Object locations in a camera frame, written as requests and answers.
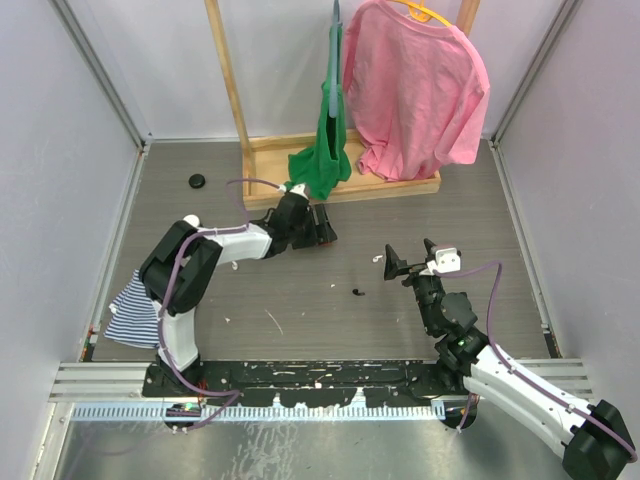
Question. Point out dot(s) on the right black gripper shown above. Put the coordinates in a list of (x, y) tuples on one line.
[(394, 266)]

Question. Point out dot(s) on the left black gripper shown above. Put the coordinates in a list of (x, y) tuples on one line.
[(319, 232)]

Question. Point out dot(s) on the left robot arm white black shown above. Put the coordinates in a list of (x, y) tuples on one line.
[(177, 273)]

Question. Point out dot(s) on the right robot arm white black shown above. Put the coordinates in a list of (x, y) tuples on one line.
[(591, 440)]

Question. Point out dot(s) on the white earbud case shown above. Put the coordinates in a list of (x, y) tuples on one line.
[(192, 220)]

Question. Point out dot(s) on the black earbud case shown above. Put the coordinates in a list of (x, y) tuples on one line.
[(197, 181)]

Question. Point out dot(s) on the green tank top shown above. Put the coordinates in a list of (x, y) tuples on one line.
[(324, 164)]

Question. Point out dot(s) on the wooden clothes rack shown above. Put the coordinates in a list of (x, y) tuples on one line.
[(265, 159)]

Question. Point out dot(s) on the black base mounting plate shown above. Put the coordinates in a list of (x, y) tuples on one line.
[(314, 384)]

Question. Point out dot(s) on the grey-blue clothes hanger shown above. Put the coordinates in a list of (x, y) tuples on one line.
[(334, 62)]

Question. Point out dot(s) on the pink t-shirt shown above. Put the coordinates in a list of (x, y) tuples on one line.
[(417, 93)]

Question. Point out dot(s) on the blue white striped cloth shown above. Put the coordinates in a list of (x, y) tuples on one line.
[(134, 320)]

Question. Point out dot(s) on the yellow clothes hanger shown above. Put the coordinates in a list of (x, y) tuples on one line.
[(419, 12)]

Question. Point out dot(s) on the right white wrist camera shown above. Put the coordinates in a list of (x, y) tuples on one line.
[(449, 258)]

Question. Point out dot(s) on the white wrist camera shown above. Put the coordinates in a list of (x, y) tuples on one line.
[(449, 258), (301, 189)]

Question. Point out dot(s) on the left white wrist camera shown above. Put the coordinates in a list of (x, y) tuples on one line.
[(301, 189)]

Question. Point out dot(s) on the grey slotted cable duct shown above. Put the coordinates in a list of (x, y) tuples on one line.
[(189, 412)]

